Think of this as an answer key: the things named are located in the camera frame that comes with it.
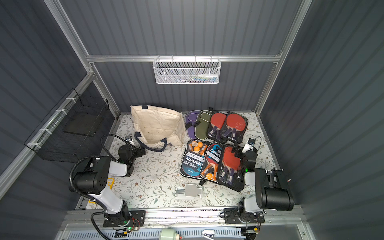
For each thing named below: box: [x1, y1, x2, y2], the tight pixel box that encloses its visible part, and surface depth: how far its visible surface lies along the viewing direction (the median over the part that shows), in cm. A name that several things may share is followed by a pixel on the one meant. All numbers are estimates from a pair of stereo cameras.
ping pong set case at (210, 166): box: [199, 141, 224, 184], surface depth 91 cm
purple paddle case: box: [185, 110, 202, 139], surface depth 114 cm
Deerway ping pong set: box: [180, 139, 209, 179], surface depth 93 cm
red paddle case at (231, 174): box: [218, 144, 245, 192], surface depth 84 cm
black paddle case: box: [207, 110, 228, 143], surface depth 109 cm
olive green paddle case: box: [194, 109, 213, 141], surface depth 111 cm
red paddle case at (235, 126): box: [221, 111, 249, 144], surface depth 110 cm
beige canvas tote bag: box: [130, 105, 185, 152], surface depth 96 cm
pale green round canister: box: [160, 228, 180, 240], surface depth 64 cm
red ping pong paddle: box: [208, 112, 227, 138], surface depth 112 cm
